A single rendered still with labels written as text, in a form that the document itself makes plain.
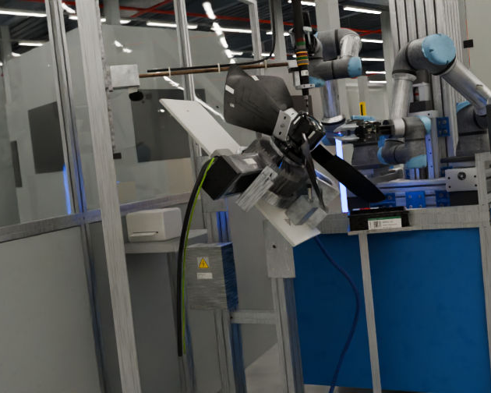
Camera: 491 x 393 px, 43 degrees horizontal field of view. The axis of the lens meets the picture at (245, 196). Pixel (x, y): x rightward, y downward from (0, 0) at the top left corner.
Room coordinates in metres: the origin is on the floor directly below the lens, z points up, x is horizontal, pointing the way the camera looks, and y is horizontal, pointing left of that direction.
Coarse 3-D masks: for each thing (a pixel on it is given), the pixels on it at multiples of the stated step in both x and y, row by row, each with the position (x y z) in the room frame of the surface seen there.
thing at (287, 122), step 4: (280, 112) 2.07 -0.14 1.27; (280, 116) 2.07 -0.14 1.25; (288, 116) 2.10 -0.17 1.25; (280, 120) 2.07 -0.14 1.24; (284, 120) 2.09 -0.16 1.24; (288, 120) 2.10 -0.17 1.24; (276, 124) 2.06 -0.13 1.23; (280, 124) 2.07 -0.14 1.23; (284, 124) 2.09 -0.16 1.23; (288, 124) 2.10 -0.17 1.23; (276, 128) 2.06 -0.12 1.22; (280, 128) 2.07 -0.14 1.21; (284, 128) 2.09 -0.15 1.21; (288, 128) 2.09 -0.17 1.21; (276, 132) 2.06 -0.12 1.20; (284, 132) 2.09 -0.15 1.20; (276, 136) 2.06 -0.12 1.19; (280, 136) 2.07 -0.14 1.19; (284, 136) 2.09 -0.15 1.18
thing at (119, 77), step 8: (136, 64) 2.09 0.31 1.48; (112, 72) 2.08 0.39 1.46; (120, 72) 2.08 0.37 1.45; (128, 72) 2.09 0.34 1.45; (136, 72) 2.09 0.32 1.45; (112, 80) 2.08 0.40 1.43; (120, 80) 2.08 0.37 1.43; (128, 80) 2.09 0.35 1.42; (136, 80) 2.09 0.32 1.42; (112, 88) 2.09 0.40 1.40; (120, 88) 2.12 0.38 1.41
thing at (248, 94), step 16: (240, 80) 1.99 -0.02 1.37; (224, 96) 1.92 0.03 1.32; (240, 96) 1.96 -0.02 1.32; (256, 96) 2.01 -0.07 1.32; (224, 112) 1.90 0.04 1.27; (240, 112) 1.95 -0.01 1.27; (256, 112) 2.00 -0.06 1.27; (272, 112) 2.05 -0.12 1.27; (256, 128) 2.00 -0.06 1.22; (272, 128) 2.04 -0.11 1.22
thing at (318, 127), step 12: (300, 120) 2.07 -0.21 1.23; (312, 120) 2.13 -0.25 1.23; (288, 132) 2.09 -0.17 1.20; (300, 132) 2.07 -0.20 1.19; (312, 132) 2.06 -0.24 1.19; (324, 132) 2.10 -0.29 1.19; (288, 144) 2.10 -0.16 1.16; (300, 144) 2.08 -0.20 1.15; (312, 144) 2.09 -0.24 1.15; (288, 156) 2.09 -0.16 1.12; (300, 156) 2.10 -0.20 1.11
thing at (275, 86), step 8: (256, 80) 2.32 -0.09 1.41; (264, 80) 2.32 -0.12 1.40; (272, 80) 2.33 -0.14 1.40; (280, 80) 2.35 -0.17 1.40; (264, 88) 2.28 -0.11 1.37; (272, 88) 2.29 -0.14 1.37; (280, 88) 2.29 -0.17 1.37; (272, 96) 2.25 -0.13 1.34; (280, 96) 2.25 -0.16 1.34; (288, 96) 2.26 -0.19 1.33; (280, 104) 2.22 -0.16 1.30; (288, 104) 2.22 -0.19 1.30
